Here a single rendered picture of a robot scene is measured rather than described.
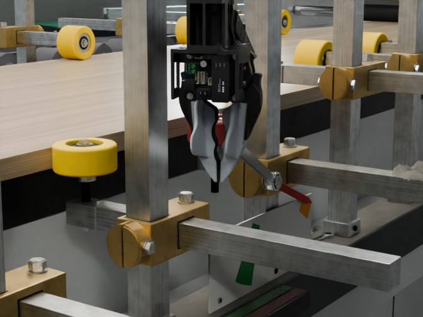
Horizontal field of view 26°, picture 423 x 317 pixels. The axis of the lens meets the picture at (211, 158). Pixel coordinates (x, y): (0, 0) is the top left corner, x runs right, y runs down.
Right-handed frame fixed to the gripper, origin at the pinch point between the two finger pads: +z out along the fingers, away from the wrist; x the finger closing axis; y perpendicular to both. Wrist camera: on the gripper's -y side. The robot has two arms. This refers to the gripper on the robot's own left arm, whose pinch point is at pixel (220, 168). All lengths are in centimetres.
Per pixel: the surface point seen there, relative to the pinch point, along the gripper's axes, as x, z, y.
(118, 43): -91, 6, -217
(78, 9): -224, 9, -500
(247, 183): -1.0, 6.1, -18.9
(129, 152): -10.0, -1.6, 1.5
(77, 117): -29.0, 0.3, -29.2
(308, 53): -2, -5, -78
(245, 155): 1.8, -0.7, -4.5
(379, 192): 16.0, 6.6, -20.1
